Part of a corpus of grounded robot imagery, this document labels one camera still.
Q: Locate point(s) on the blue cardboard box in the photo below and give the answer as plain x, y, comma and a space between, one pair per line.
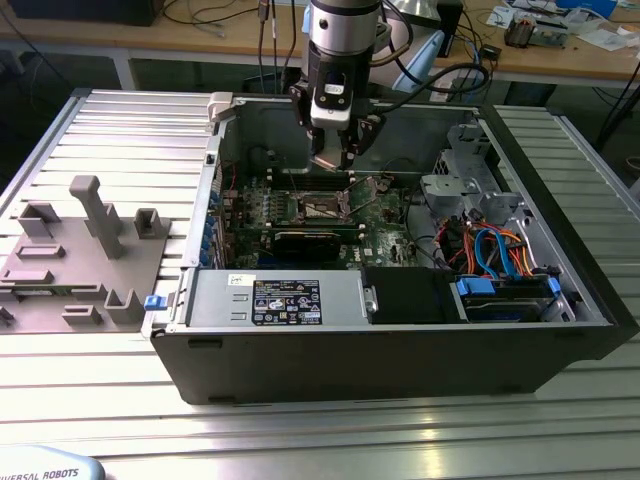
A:
587, 6

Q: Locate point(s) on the wooden desk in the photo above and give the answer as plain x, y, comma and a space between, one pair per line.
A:
200, 37

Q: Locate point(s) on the green motherboard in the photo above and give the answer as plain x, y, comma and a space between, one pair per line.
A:
380, 220

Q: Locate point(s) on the grey power supply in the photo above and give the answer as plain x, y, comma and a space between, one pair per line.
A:
220, 300

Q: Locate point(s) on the black bay cover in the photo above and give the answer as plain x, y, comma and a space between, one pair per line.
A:
405, 295

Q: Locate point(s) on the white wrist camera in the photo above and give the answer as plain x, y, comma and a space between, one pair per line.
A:
330, 117

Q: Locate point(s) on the silver metal latch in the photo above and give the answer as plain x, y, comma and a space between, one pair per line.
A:
370, 299

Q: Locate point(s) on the CPU socket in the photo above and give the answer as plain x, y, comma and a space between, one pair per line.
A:
320, 210

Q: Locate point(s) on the black graphics card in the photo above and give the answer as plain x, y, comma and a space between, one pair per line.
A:
305, 247

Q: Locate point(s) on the hard disk in blue carrier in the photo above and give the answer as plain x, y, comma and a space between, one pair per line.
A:
477, 289

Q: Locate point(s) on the black PC case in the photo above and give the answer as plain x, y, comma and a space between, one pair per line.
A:
350, 365

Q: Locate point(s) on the grey electronic module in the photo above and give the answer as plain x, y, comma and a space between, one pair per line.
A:
549, 36

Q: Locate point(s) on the silver drive cage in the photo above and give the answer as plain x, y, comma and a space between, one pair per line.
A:
445, 187

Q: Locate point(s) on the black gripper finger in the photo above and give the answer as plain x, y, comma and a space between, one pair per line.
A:
370, 135
302, 107

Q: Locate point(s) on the black upright box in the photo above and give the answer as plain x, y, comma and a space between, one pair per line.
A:
451, 25

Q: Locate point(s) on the copper coil part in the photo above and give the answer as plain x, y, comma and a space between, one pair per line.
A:
517, 30

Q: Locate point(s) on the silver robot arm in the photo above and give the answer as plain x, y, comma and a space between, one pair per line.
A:
345, 27

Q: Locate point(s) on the blue case latch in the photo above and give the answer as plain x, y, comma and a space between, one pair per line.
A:
153, 303

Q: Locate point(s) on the silver CPU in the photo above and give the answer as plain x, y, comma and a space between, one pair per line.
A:
327, 162

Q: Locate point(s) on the blue expansion slot brackets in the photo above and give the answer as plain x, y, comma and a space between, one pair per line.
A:
209, 235

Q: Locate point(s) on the grey parts rack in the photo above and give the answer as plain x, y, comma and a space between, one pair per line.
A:
75, 270

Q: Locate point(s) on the black desktop computer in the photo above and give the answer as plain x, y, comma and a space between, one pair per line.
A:
85, 10

